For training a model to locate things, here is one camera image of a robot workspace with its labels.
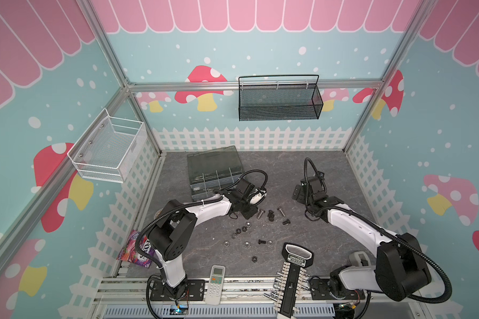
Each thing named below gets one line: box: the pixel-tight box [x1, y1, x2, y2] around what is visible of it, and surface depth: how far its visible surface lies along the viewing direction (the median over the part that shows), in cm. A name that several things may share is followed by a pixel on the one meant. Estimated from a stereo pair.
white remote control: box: [204, 264, 227, 306], surface depth 76 cm
